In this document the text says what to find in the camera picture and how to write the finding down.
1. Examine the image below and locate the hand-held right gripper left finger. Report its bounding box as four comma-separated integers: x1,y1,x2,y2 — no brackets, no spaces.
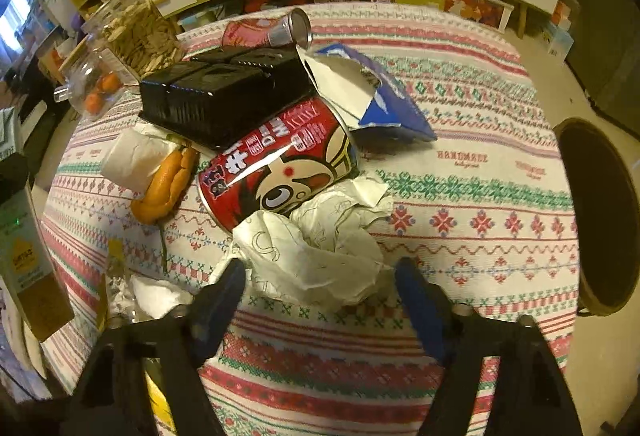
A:
67,258,247,436

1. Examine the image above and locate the patterned tablecloth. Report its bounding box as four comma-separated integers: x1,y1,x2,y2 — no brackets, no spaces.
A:
40,3,583,436

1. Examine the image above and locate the crumpled white tissue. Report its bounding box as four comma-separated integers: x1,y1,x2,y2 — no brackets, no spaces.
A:
107,273,197,323

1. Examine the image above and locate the clear plastic fruit container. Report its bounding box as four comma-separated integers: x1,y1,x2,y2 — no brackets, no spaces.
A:
54,36,138,119

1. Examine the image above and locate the white paper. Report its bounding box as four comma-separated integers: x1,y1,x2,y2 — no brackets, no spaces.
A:
215,176,396,314

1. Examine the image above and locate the clear jar of seeds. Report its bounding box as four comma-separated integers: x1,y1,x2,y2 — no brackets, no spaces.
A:
80,0,183,79

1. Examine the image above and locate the crushed maroon can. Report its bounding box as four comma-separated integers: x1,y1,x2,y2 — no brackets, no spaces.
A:
221,8,313,52

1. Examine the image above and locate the orange peel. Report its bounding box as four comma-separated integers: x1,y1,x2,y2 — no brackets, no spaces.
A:
131,147,201,274

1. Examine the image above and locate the yellow white carton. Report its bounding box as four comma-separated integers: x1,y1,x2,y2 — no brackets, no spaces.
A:
0,186,76,342

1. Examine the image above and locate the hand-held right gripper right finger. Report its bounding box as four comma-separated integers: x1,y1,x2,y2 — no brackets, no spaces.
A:
394,257,583,436

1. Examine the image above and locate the red cartoon drink can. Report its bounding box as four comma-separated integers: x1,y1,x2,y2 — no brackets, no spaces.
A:
197,96,361,234

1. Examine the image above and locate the black plastic tray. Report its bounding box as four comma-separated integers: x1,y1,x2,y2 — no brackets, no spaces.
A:
138,46,321,151

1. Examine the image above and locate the round dark stool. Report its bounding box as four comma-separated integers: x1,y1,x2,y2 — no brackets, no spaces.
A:
552,117,640,317

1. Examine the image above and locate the torn blue white packet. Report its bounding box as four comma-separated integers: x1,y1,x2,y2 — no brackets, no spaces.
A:
295,43,436,141

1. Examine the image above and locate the red printed box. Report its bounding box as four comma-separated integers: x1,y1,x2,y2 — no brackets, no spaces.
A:
442,0,516,30

